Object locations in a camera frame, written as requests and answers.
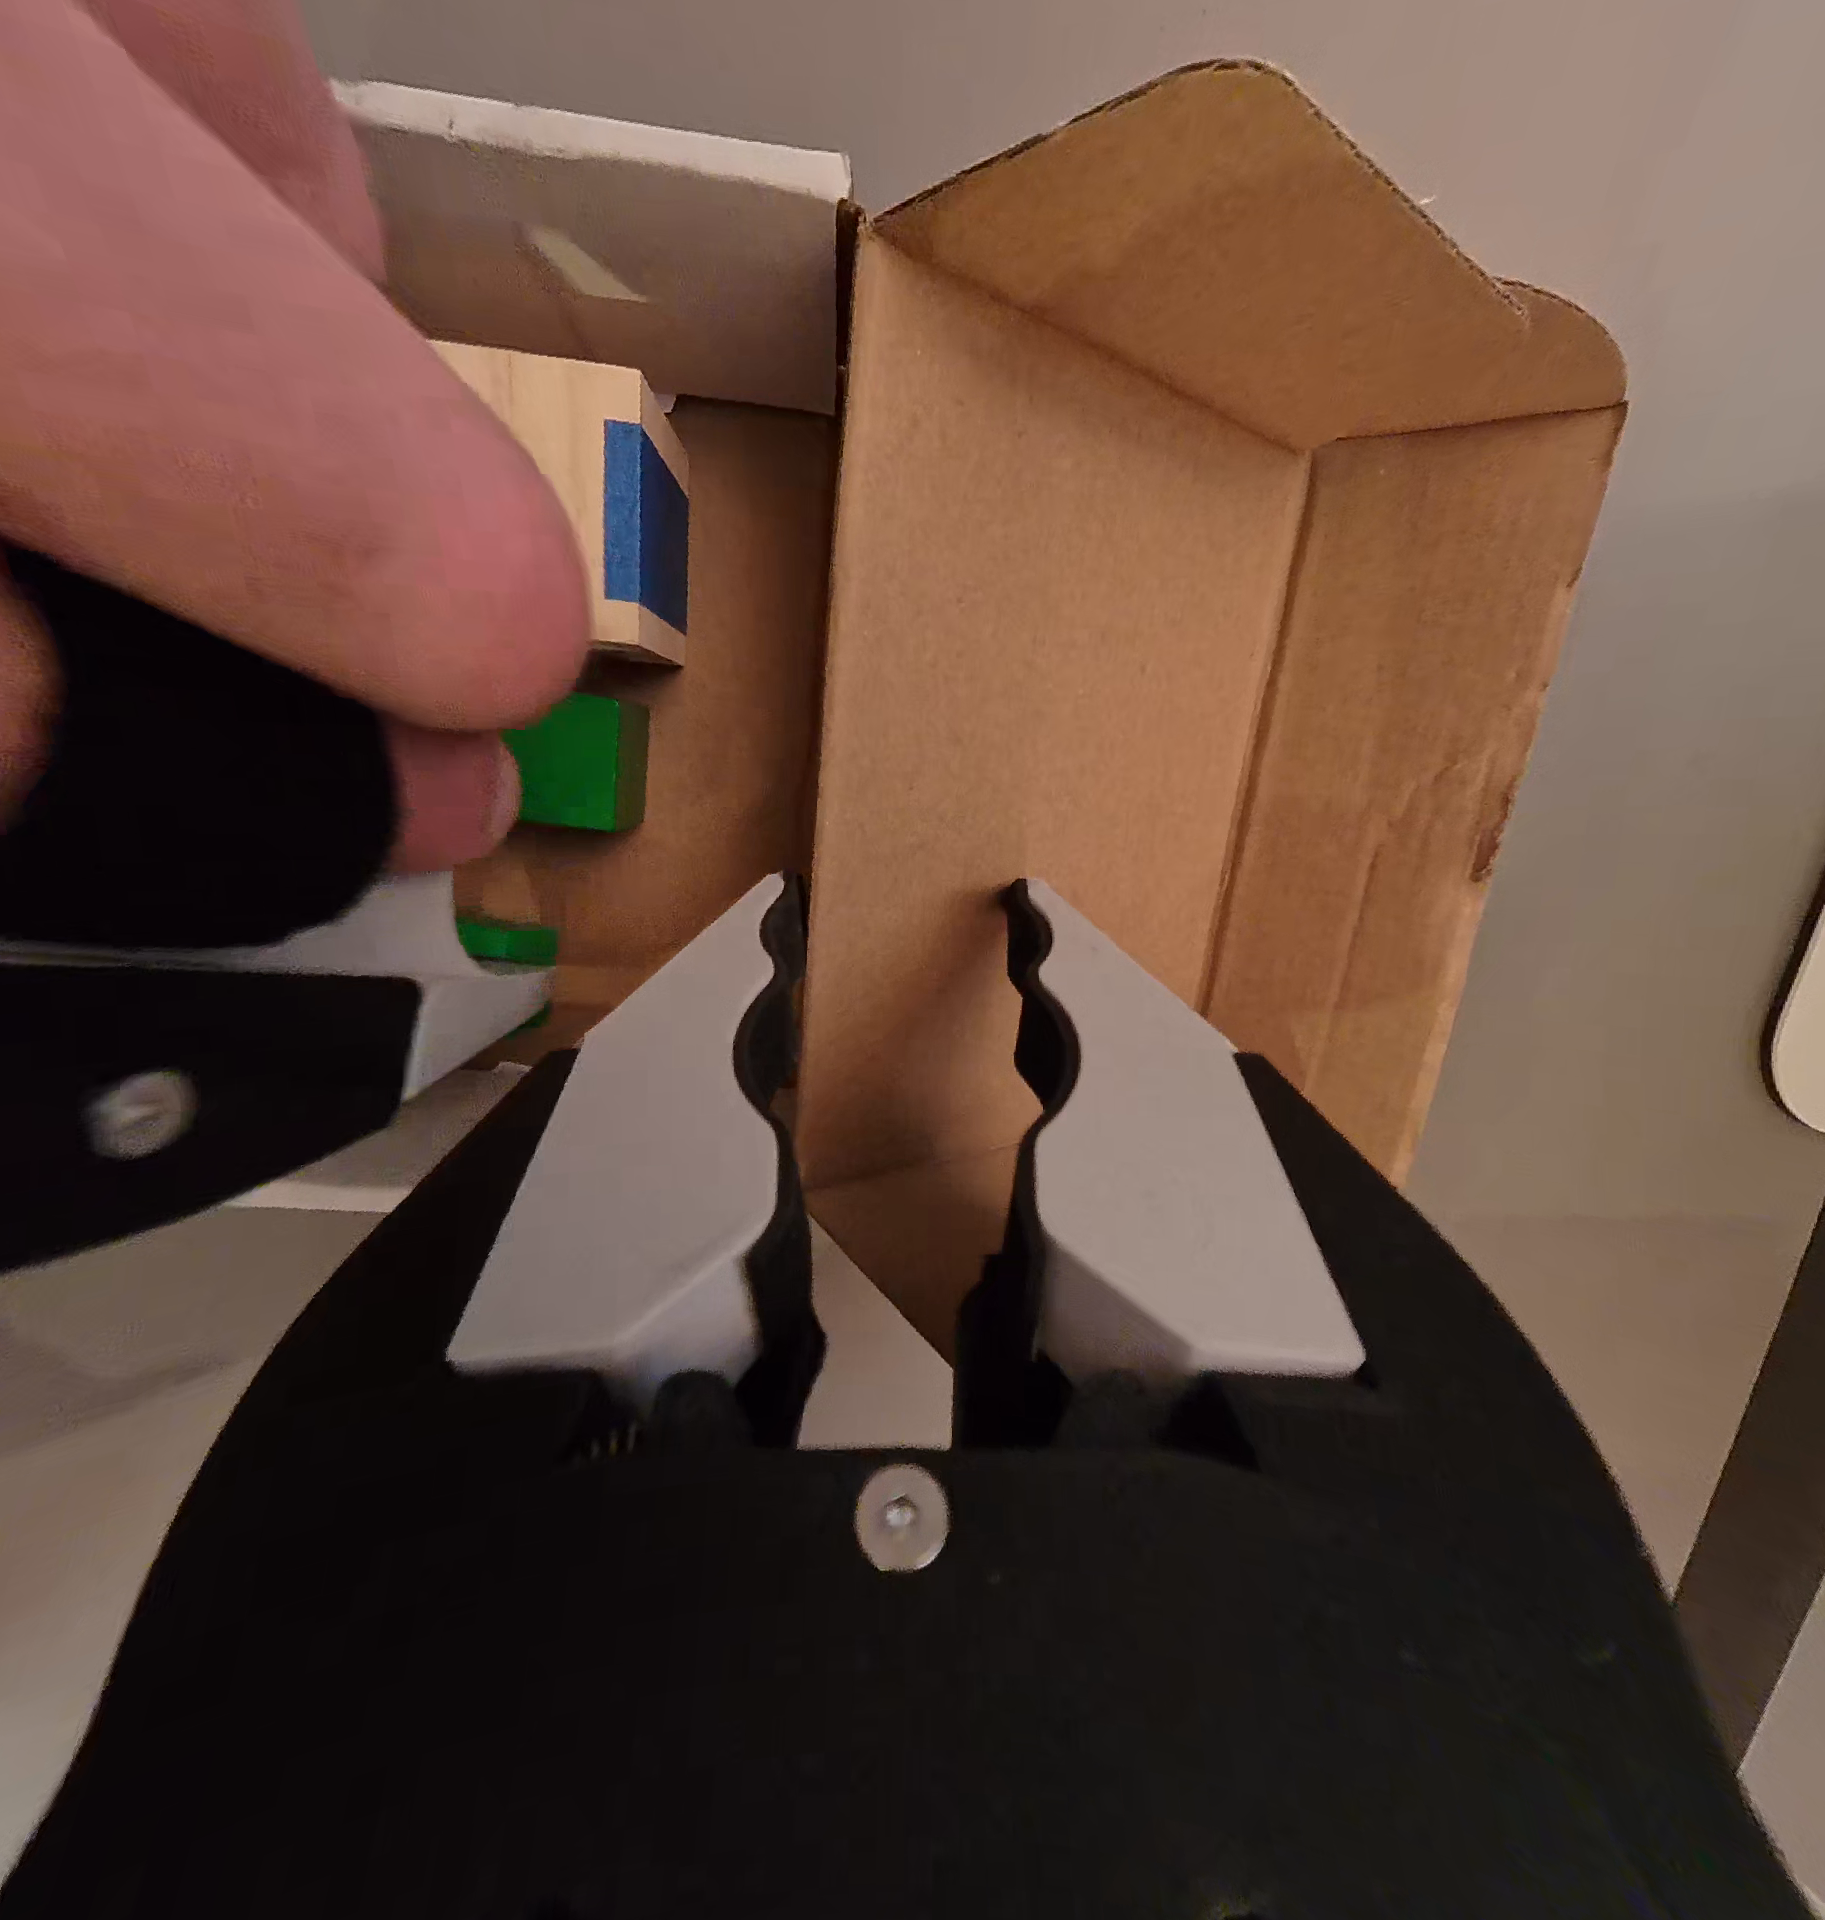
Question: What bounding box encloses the plain wooden cube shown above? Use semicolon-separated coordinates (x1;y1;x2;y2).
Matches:
433;343;693;669

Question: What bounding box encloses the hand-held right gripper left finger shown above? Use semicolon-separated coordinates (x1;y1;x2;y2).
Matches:
444;873;832;1449

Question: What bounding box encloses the person's left hand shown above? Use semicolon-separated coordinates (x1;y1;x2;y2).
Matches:
0;0;603;874

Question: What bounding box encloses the white cardboard box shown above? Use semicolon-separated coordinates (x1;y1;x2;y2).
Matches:
327;57;1630;1188

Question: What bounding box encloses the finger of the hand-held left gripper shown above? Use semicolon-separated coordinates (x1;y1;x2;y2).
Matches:
402;960;558;1104

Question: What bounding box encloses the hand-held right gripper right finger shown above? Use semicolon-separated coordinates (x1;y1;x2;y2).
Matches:
949;877;1372;1449

